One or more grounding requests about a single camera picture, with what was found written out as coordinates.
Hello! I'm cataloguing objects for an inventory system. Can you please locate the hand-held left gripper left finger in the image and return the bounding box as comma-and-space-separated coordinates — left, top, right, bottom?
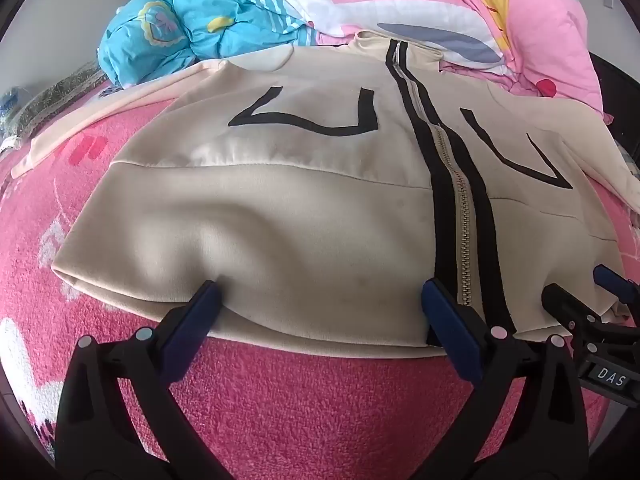
54, 280, 236, 480

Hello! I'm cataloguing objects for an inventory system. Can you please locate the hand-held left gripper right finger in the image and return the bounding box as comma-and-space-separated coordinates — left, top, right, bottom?
421, 277, 591, 480

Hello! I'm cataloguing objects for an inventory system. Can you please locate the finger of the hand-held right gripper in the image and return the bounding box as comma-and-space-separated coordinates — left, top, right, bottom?
542, 284, 640, 361
593, 264, 640, 311

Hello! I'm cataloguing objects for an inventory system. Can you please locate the beige zip jacket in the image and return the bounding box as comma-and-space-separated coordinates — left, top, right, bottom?
10, 30, 640, 361

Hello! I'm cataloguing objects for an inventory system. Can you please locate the pink fleece blanket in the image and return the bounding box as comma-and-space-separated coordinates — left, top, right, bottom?
0, 80, 640, 480

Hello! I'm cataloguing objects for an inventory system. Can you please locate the grey green bundle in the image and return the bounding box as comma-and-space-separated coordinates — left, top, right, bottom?
10, 60, 108, 146

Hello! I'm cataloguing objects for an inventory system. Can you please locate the clear plastic bag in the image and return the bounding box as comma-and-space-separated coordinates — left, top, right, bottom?
0, 87, 28, 121

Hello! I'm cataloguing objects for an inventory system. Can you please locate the pink printed quilt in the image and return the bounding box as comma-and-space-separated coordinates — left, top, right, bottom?
167, 0, 615, 123

